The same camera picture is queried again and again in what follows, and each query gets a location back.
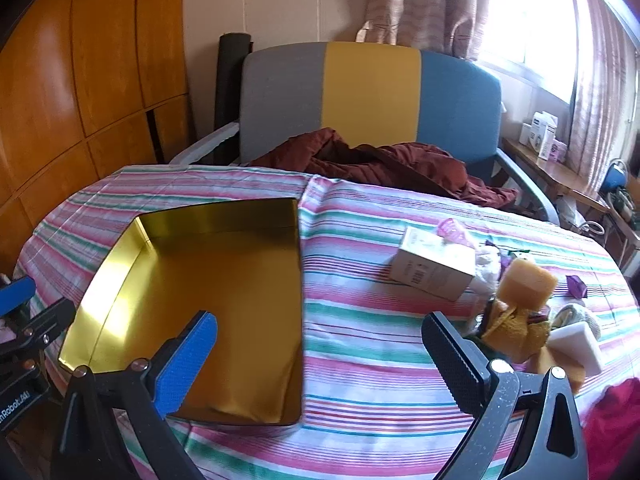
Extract pink patterned curtain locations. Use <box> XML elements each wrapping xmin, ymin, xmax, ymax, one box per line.
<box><xmin>356</xmin><ymin>0</ymin><xmax>489</xmax><ymax>61</ymax></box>

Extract blue bag on desk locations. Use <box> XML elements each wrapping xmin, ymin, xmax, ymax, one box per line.
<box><xmin>599</xmin><ymin>158</ymin><xmax>628</xmax><ymax>198</ymax></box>

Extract gold rectangular tin box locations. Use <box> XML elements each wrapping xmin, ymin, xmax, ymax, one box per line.
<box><xmin>58</xmin><ymin>198</ymin><xmax>304</xmax><ymax>428</ymax></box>

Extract black rolled mat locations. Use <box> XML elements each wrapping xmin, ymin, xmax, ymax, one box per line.
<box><xmin>212</xmin><ymin>32</ymin><xmax>254</xmax><ymax>166</ymax></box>

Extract purple origami paper piece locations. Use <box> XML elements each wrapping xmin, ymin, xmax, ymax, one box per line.
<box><xmin>566</xmin><ymin>275</ymin><xmax>588</xmax><ymax>300</ymax></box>

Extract yellow knitted hat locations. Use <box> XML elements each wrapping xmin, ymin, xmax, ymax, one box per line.
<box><xmin>480</xmin><ymin>299</ymin><xmax>551</xmax><ymax>364</ymax></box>

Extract white product boxes on desk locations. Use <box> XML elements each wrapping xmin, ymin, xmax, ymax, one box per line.
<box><xmin>518</xmin><ymin>112</ymin><xmax>567</xmax><ymax>164</ymax></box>

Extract white plastic bag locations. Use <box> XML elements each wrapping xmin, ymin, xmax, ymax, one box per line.
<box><xmin>470</xmin><ymin>245</ymin><xmax>502</xmax><ymax>295</ymax></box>

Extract wooden side desk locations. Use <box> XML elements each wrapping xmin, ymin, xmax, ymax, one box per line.
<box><xmin>500</xmin><ymin>138</ymin><xmax>610</xmax><ymax>214</ymax></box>

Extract orange wooden wall panel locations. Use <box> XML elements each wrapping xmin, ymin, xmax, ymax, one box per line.
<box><xmin>1</xmin><ymin>0</ymin><xmax>195</xmax><ymax>272</ymax></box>

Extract white medicine carton box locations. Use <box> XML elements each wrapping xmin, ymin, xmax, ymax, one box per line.
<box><xmin>390</xmin><ymin>226</ymin><xmax>476</xmax><ymax>301</ymax></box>

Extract white melamine sponge block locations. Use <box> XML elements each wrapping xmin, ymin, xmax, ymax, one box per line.
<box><xmin>547</xmin><ymin>322</ymin><xmax>604</xmax><ymax>377</ymax></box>

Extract striped pink green bedsheet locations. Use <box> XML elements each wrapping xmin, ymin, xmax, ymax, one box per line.
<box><xmin>14</xmin><ymin>166</ymin><xmax>639</xmax><ymax>479</ymax></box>

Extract cream sock ball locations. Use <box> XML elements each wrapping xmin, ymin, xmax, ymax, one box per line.
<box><xmin>551</xmin><ymin>304</ymin><xmax>602</xmax><ymax>340</ymax></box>

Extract red cloth at edge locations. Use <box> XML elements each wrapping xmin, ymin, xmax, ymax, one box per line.
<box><xmin>584</xmin><ymin>378</ymin><xmax>639</xmax><ymax>479</ymax></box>

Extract pink hair roller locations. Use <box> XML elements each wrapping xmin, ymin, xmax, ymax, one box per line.
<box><xmin>436</xmin><ymin>218</ymin><xmax>475</xmax><ymax>249</ymax></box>

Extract maroon crumpled cloth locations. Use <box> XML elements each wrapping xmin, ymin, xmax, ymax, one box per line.
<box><xmin>249</xmin><ymin>128</ymin><xmax>518</xmax><ymax>209</ymax></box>

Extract yellow cube sponge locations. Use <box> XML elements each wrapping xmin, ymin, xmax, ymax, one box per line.
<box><xmin>496</xmin><ymin>258</ymin><xmax>558</xmax><ymax>311</ymax></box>

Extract grey yellow blue armchair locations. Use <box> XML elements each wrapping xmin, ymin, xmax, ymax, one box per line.
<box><xmin>171</xmin><ymin>41</ymin><xmax>559</xmax><ymax>223</ymax></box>

